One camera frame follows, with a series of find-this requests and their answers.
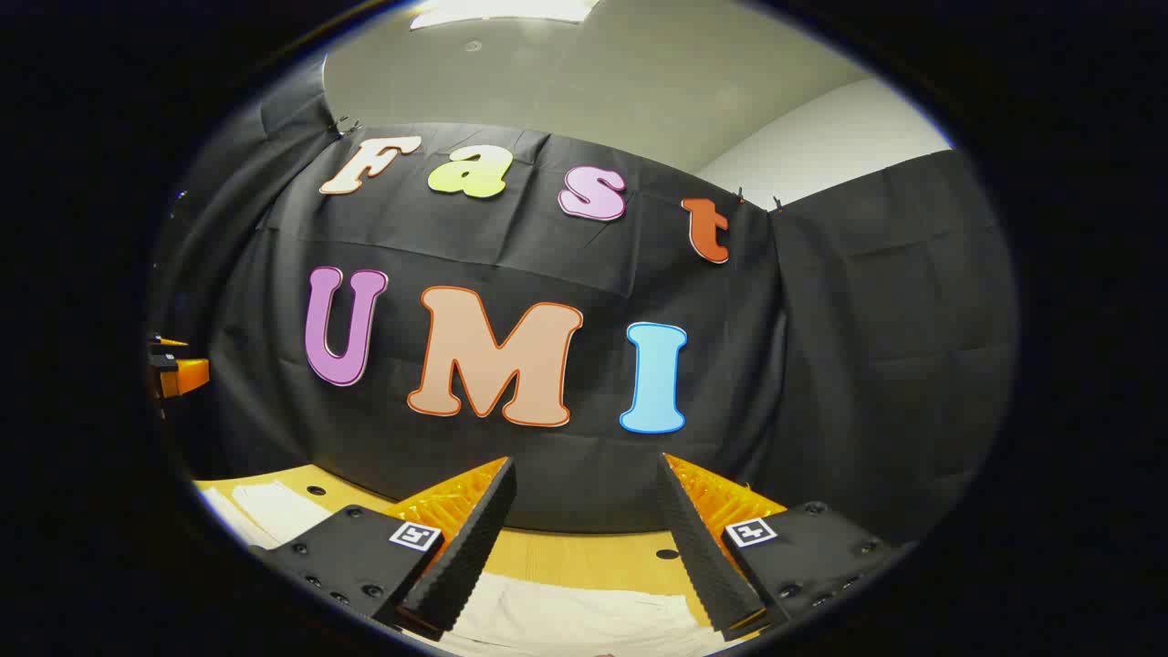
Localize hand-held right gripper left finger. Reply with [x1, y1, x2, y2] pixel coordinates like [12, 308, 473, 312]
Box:
[248, 456, 518, 642]

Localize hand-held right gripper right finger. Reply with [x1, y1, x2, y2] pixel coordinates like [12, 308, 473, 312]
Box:
[655, 452, 916, 642]

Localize white jeans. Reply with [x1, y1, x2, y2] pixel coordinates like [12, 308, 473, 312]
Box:
[196, 479, 758, 657]

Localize black backdrop cloth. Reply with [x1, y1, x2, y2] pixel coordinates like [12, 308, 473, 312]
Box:
[151, 55, 1018, 548]

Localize ceiling light panel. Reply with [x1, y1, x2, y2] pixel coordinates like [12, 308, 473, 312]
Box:
[409, 0, 601, 30]

